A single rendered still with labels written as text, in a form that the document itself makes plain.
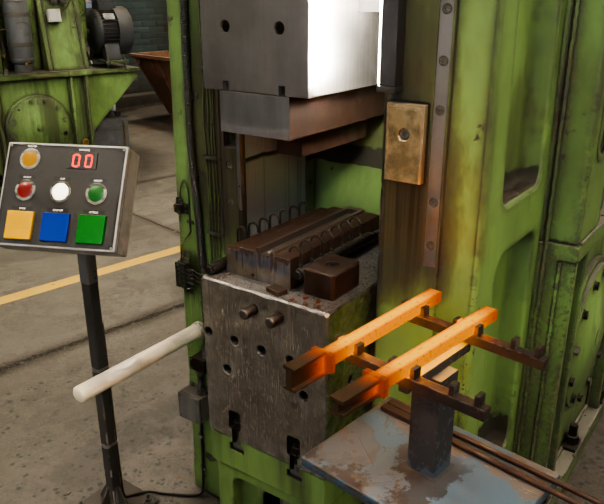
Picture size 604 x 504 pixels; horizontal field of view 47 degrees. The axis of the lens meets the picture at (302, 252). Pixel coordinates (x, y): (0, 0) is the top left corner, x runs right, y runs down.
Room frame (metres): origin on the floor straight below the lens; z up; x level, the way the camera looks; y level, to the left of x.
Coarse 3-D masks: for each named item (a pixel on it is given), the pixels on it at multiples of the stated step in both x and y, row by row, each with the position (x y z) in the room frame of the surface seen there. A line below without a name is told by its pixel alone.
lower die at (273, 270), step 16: (320, 208) 1.94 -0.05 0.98; (336, 208) 1.90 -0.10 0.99; (352, 208) 1.87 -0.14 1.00; (288, 224) 1.79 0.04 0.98; (304, 224) 1.76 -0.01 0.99; (336, 224) 1.74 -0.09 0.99; (352, 224) 1.75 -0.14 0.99; (368, 224) 1.79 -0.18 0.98; (256, 240) 1.63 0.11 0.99; (272, 240) 1.60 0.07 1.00; (336, 240) 1.66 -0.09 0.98; (240, 256) 1.58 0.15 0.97; (256, 256) 1.55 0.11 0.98; (272, 256) 1.53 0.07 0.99; (288, 256) 1.52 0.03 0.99; (304, 256) 1.54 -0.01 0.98; (240, 272) 1.58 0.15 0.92; (256, 272) 1.55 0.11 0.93; (272, 272) 1.53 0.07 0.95; (288, 272) 1.50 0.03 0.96; (288, 288) 1.50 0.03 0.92
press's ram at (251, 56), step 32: (224, 0) 1.60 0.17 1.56; (256, 0) 1.54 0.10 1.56; (288, 0) 1.49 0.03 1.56; (320, 0) 1.50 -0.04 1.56; (352, 0) 1.60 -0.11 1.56; (224, 32) 1.60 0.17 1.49; (256, 32) 1.54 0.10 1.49; (288, 32) 1.49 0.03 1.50; (320, 32) 1.50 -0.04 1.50; (352, 32) 1.60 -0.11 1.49; (224, 64) 1.60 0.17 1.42; (256, 64) 1.55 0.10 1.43; (288, 64) 1.50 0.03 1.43; (320, 64) 1.50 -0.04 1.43; (352, 64) 1.61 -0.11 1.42; (288, 96) 1.50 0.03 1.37
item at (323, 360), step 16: (416, 304) 1.25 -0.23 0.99; (432, 304) 1.28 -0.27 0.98; (384, 320) 1.18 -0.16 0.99; (400, 320) 1.20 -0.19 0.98; (352, 336) 1.11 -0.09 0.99; (368, 336) 1.12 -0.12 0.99; (320, 352) 1.03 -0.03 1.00; (336, 352) 1.05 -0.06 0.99; (352, 352) 1.09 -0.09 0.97; (288, 368) 0.98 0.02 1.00; (304, 368) 1.00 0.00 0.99; (320, 368) 1.03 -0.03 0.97; (288, 384) 0.98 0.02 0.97; (304, 384) 0.99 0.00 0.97
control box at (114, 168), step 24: (24, 144) 1.81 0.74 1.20; (48, 144) 1.80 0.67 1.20; (24, 168) 1.78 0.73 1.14; (48, 168) 1.77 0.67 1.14; (72, 168) 1.76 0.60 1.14; (96, 168) 1.75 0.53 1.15; (120, 168) 1.74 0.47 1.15; (48, 192) 1.74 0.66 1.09; (72, 192) 1.73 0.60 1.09; (120, 192) 1.71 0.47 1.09; (0, 216) 1.72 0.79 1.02; (72, 216) 1.69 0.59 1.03; (120, 216) 1.68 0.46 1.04; (0, 240) 1.69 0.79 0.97; (24, 240) 1.68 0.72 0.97; (72, 240) 1.66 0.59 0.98; (120, 240) 1.67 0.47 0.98
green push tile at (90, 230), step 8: (80, 216) 1.68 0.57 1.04; (88, 216) 1.68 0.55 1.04; (96, 216) 1.67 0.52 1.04; (104, 216) 1.67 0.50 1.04; (80, 224) 1.67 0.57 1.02; (88, 224) 1.67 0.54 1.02; (96, 224) 1.66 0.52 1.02; (104, 224) 1.66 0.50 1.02; (80, 232) 1.66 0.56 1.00; (88, 232) 1.66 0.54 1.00; (96, 232) 1.65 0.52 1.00; (104, 232) 1.66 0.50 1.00; (80, 240) 1.65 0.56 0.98; (88, 240) 1.65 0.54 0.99; (96, 240) 1.64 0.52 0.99
